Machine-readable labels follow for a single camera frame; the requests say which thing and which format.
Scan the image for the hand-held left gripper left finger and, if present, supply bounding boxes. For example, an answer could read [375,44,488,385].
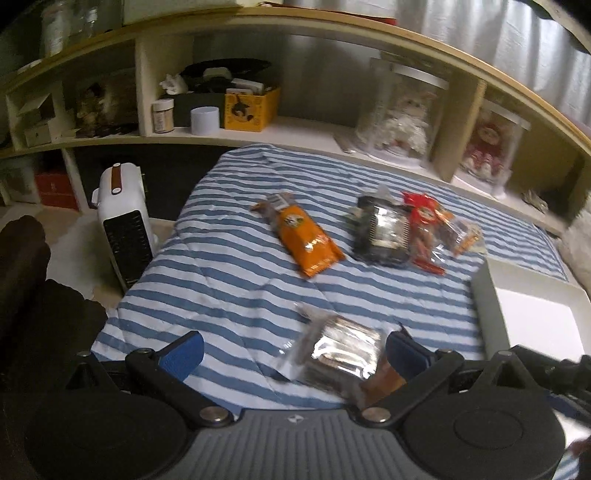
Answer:
[65,330,234,428]

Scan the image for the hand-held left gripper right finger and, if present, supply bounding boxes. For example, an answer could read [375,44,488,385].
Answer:
[351,330,550,428]

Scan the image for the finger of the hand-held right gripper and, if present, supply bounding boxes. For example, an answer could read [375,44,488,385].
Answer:
[515,345,591,402]

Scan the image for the clear foil biscuit packet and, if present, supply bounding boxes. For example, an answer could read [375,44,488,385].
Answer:
[274,302,409,409]

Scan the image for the white cardboard box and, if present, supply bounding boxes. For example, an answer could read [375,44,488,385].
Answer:
[471,257,589,365]

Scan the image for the black silver biscuit packet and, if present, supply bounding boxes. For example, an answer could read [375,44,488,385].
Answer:
[348,185,414,268]

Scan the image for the red snack packet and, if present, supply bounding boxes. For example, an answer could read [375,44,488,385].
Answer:
[401,191,458,277]

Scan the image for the blue striped blanket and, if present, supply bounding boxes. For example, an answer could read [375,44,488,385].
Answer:
[90,143,571,416]

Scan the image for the white space heater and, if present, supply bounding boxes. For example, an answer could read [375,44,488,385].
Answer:
[91,162,155,292]

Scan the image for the dark cloth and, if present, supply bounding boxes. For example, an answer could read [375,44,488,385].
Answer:
[0,215,109,480]

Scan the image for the red box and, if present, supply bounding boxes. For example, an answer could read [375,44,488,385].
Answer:
[34,171,79,210]

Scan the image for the clear case with red doll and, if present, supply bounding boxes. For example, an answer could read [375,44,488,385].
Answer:
[459,99,532,197]

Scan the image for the white cup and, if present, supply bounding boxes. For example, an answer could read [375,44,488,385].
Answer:
[191,106,220,136]

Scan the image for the clear case with white doll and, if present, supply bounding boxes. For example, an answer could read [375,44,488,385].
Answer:
[355,58,451,162]

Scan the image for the small lidded jar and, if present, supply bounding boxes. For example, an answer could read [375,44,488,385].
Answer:
[152,98,176,134]

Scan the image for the dark box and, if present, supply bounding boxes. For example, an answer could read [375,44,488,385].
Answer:
[173,92,227,127]

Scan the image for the cream wooden shelf unit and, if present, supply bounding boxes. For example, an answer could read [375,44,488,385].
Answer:
[0,4,591,241]

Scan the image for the yellow box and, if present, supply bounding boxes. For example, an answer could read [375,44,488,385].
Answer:
[224,87,281,131]

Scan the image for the brown plush toy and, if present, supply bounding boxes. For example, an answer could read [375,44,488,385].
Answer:
[74,69,139,137]

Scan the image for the small white figurine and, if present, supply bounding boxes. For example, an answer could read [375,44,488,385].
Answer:
[159,74,188,95]

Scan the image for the small white cardboard boxes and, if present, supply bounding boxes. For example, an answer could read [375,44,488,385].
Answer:
[7,90,54,148]

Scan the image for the black hat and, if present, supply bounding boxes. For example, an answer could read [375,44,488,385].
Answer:
[182,58,273,93]

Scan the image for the glass jar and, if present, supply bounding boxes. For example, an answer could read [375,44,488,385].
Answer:
[39,0,75,56]

